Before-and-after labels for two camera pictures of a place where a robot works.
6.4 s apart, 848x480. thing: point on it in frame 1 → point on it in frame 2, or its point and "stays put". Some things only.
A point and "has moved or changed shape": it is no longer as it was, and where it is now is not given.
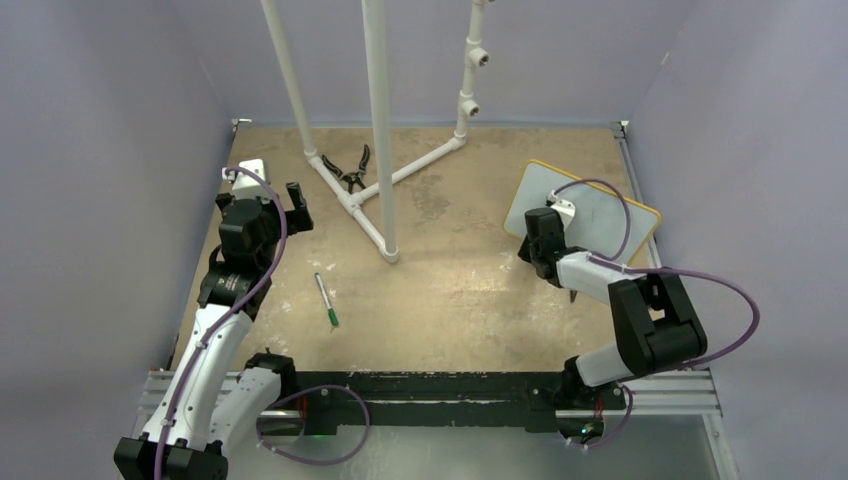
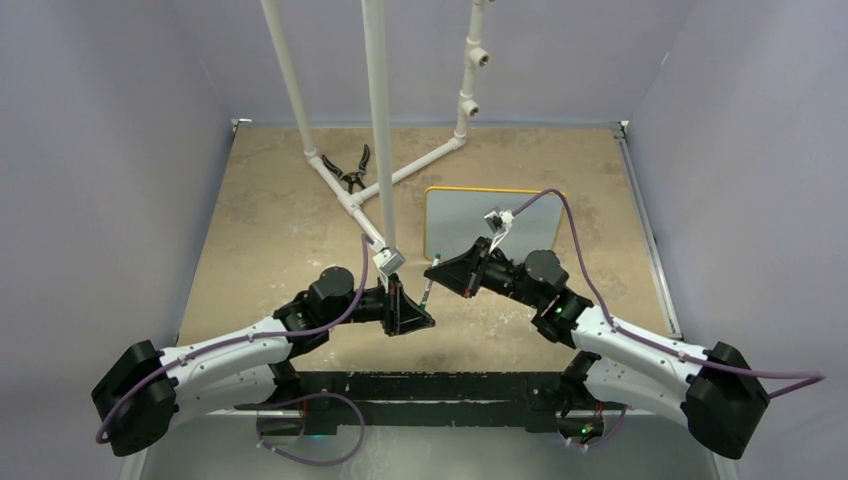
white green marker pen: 331,313 has moved or changed shape
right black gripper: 523,250 → 460,274
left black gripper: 297,216 → 400,314
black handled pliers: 351,177 stays put
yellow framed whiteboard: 600,222 → 454,217
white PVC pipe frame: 375,204 stays put
